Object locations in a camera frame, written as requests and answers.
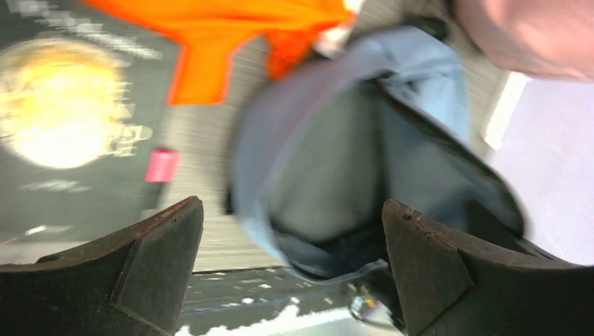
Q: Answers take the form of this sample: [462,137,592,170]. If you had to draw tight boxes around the black Moon and Sixpence book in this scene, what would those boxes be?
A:
[1,1,179,264]

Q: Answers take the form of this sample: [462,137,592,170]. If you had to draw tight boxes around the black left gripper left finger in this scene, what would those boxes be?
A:
[1,196,204,335]

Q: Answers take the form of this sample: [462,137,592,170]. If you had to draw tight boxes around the pink shorts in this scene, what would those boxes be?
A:
[453,0,593,80]

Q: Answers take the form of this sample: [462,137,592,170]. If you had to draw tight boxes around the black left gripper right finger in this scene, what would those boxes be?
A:
[382,200,593,335]

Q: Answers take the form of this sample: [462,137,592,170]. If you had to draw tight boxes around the pink highlighter marker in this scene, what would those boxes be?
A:
[141,148,182,214]

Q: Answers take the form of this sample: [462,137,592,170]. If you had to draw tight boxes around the orange shirt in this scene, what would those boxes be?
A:
[89,0,357,105]

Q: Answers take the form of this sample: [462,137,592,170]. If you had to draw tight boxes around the light blue backpack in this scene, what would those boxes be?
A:
[230,26,525,282]

